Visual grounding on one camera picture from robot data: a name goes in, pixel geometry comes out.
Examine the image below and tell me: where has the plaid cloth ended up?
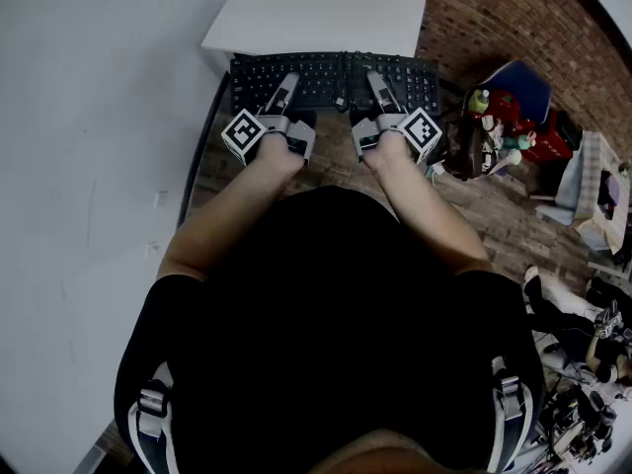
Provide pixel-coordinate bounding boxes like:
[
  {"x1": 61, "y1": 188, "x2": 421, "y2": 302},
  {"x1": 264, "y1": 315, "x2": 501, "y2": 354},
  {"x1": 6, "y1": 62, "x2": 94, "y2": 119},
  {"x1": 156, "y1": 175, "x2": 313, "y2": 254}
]
[{"x1": 535, "y1": 130, "x2": 632, "y2": 266}]

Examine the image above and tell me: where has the black keyboard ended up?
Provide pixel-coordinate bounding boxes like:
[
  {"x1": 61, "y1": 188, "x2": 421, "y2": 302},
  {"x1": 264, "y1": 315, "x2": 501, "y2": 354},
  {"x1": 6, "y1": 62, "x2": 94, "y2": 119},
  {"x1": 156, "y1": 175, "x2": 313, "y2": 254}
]
[{"x1": 229, "y1": 50, "x2": 442, "y2": 118}]

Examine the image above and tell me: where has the person's right forearm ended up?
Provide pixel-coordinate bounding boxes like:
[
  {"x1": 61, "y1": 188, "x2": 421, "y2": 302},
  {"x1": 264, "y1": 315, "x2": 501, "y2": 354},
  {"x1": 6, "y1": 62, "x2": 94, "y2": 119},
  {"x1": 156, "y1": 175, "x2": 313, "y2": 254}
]
[{"x1": 362, "y1": 128, "x2": 495, "y2": 276}]

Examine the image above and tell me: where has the person's black shirt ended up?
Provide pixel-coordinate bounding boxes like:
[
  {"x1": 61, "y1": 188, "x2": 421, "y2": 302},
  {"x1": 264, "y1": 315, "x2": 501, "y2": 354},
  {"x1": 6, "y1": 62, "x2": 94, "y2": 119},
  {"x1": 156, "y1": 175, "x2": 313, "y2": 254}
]
[{"x1": 113, "y1": 185, "x2": 547, "y2": 474}]

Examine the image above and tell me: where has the white table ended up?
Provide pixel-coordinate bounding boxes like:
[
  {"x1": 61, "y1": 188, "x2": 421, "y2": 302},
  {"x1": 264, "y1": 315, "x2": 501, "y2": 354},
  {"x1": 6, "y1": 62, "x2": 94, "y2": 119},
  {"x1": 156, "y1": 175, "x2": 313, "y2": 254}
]
[{"x1": 199, "y1": 0, "x2": 429, "y2": 81}]

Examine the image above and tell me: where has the pile of dark equipment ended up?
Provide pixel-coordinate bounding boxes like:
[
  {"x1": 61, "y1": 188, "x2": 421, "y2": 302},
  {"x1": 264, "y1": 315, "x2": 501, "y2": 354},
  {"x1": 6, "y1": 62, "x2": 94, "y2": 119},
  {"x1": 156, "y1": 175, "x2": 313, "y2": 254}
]
[{"x1": 537, "y1": 382, "x2": 621, "y2": 466}]

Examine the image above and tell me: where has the grey left backpack strap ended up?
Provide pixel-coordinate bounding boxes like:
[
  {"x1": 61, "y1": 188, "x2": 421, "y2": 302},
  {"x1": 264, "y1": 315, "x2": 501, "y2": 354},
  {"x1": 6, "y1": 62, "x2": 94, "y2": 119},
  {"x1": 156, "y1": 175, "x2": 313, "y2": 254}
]
[{"x1": 126, "y1": 362, "x2": 175, "y2": 474}]

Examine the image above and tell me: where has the grey right backpack strap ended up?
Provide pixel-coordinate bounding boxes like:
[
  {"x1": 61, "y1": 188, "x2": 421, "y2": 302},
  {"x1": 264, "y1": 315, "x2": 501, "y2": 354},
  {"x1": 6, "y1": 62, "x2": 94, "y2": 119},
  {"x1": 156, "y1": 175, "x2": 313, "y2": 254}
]
[{"x1": 486, "y1": 355, "x2": 535, "y2": 474}]

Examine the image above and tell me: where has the grey backpack strap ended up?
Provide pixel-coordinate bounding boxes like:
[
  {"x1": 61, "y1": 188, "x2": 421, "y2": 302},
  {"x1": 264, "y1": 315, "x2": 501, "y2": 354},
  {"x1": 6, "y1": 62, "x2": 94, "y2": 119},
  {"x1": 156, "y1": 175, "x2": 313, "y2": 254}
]
[
  {"x1": 126, "y1": 362, "x2": 175, "y2": 474},
  {"x1": 486, "y1": 355, "x2": 535, "y2": 474}
]

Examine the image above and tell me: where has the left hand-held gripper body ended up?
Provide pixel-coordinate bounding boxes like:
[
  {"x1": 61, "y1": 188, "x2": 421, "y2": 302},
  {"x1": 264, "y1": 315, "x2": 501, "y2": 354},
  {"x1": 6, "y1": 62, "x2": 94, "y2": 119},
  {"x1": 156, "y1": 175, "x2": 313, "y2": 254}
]
[{"x1": 220, "y1": 109, "x2": 317, "y2": 167}]

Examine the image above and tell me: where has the person's left forearm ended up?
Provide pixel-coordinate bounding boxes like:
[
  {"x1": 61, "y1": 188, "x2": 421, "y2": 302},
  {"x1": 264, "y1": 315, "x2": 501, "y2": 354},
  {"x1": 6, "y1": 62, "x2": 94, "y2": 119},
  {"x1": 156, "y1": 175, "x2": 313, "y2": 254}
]
[{"x1": 157, "y1": 133, "x2": 305, "y2": 283}]

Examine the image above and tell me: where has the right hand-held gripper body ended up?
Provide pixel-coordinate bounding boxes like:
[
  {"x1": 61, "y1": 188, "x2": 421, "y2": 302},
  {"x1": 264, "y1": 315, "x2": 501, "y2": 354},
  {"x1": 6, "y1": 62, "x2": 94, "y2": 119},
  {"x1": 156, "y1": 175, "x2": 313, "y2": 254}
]
[{"x1": 351, "y1": 107, "x2": 442, "y2": 166}]

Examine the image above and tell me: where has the dark brown bag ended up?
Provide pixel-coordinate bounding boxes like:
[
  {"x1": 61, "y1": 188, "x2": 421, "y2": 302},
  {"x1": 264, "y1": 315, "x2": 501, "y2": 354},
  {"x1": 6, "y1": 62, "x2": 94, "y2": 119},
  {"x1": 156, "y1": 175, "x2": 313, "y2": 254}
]
[{"x1": 442, "y1": 116, "x2": 501, "y2": 183}]

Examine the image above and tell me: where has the green plastic bottle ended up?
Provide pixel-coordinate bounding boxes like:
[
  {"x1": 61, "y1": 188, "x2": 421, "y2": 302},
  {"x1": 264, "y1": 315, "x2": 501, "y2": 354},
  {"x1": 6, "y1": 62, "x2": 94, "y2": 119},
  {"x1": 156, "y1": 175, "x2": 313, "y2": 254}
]
[{"x1": 467, "y1": 89, "x2": 494, "y2": 117}]

